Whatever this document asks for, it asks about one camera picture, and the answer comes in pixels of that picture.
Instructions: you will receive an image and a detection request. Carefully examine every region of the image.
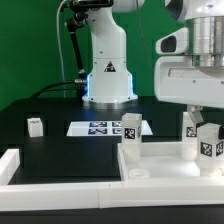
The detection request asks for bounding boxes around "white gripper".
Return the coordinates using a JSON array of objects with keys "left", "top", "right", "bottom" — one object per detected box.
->
[{"left": 154, "top": 28, "right": 224, "bottom": 127}]

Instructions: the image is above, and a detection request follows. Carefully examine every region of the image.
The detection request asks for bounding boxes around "white square tabletop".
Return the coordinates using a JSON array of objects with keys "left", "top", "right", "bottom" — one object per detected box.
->
[{"left": 118, "top": 142, "right": 224, "bottom": 181}]

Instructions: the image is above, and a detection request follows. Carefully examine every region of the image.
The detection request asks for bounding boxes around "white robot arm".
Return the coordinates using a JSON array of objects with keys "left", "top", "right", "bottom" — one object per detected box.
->
[{"left": 84, "top": 0, "right": 224, "bottom": 124}]

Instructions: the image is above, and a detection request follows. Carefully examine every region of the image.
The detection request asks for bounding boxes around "white marker tag sheet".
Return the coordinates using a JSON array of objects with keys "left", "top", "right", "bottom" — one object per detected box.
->
[{"left": 66, "top": 119, "right": 154, "bottom": 137}]

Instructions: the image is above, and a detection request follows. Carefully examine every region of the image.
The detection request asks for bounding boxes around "white U-shaped obstacle fence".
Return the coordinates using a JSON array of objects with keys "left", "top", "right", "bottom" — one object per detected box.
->
[{"left": 0, "top": 149, "right": 224, "bottom": 211}]

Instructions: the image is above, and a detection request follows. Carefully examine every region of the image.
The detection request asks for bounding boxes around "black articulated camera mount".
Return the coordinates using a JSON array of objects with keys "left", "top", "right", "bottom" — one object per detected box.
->
[{"left": 66, "top": 0, "right": 114, "bottom": 98}]

